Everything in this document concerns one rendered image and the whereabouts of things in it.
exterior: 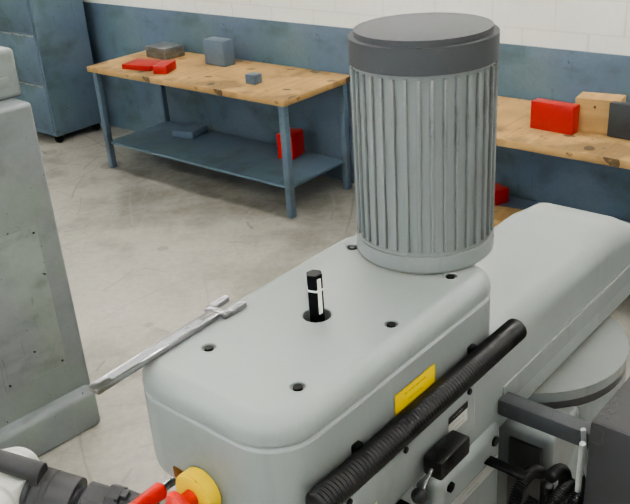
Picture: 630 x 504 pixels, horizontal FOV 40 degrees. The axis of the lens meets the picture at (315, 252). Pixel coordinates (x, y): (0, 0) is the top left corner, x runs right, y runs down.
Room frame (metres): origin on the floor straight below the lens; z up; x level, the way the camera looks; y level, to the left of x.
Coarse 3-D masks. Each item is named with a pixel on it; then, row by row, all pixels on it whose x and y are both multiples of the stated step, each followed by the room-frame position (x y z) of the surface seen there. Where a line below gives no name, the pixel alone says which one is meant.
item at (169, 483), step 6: (168, 480) 0.88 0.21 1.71; (174, 480) 0.88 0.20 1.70; (150, 486) 0.86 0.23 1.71; (156, 486) 0.86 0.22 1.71; (162, 486) 0.86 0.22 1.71; (168, 486) 0.87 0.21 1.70; (144, 492) 0.85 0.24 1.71; (150, 492) 0.85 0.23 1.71; (156, 492) 0.85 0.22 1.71; (162, 492) 0.85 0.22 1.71; (138, 498) 0.84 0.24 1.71; (144, 498) 0.84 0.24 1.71; (150, 498) 0.84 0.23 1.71; (156, 498) 0.85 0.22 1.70; (162, 498) 0.85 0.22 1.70
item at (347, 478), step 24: (504, 336) 1.01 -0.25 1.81; (480, 360) 0.96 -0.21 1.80; (456, 384) 0.91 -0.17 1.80; (408, 408) 0.86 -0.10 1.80; (432, 408) 0.86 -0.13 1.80; (384, 432) 0.82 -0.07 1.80; (408, 432) 0.82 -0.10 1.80; (360, 456) 0.77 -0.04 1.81; (384, 456) 0.78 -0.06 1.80; (336, 480) 0.74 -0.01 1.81; (360, 480) 0.75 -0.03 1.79
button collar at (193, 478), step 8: (184, 472) 0.79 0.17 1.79; (192, 472) 0.79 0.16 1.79; (200, 472) 0.79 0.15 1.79; (176, 480) 0.79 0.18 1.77; (184, 480) 0.78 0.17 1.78; (192, 480) 0.77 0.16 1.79; (200, 480) 0.77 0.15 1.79; (208, 480) 0.78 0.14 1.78; (176, 488) 0.80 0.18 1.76; (184, 488) 0.79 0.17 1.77; (192, 488) 0.78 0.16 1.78; (200, 488) 0.77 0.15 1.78; (208, 488) 0.77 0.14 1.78; (216, 488) 0.77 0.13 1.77; (200, 496) 0.77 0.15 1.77; (208, 496) 0.76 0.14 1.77; (216, 496) 0.77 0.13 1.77
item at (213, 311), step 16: (224, 304) 1.00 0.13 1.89; (240, 304) 0.99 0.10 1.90; (192, 320) 0.95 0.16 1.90; (208, 320) 0.95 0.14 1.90; (176, 336) 0.91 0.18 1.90; (144, 352) 0.88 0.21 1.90; (160, 352) 0.88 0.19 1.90; (128, 368) 0.85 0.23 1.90; (96, 384) 0.82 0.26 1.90; (112, 384) 0.82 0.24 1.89
